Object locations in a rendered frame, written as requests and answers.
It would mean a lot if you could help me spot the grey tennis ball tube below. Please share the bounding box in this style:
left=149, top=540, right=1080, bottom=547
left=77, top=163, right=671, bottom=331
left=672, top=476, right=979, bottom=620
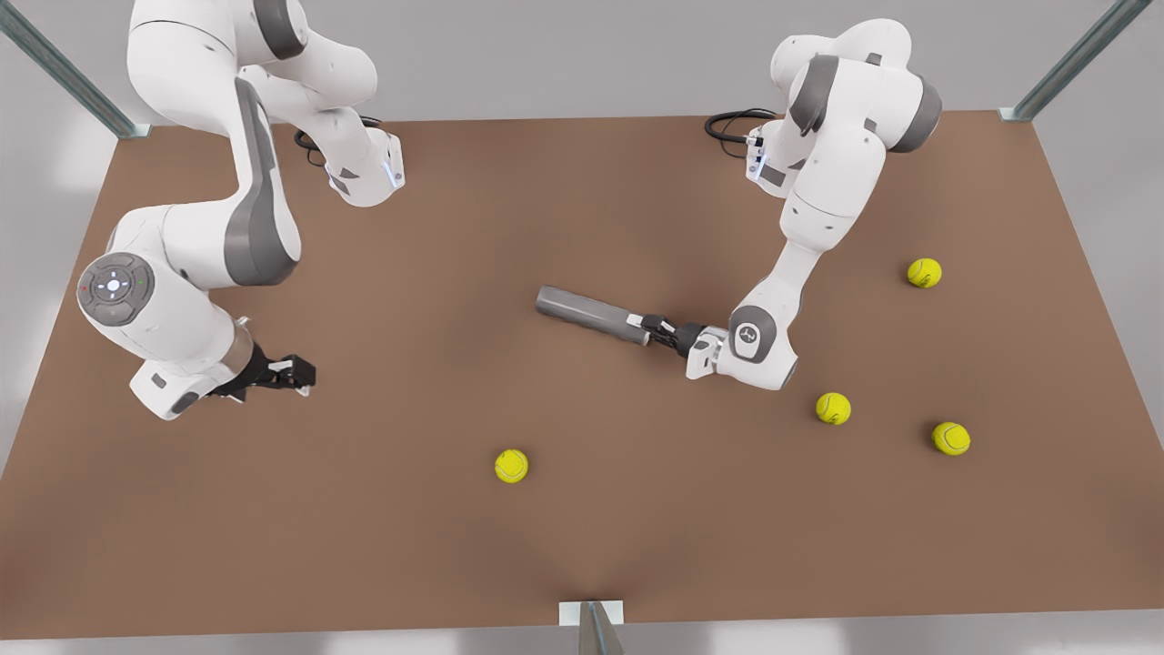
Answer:
left=535, top=285, right=653, bottom=348

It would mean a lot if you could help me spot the black cable loop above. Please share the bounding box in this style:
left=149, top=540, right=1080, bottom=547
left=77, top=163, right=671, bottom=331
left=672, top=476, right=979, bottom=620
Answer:
left=293, top=115, right=385, bottom=170
left=704, top=108, right=779, bottom=161

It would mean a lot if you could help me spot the silver frame post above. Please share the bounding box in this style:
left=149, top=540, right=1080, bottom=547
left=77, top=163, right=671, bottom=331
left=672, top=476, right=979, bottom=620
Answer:
left=0, top=0, right=153, bottom=140
left=998, top=0, right=1154, bottom=124
left=558, top=600, right=627, bottom=655

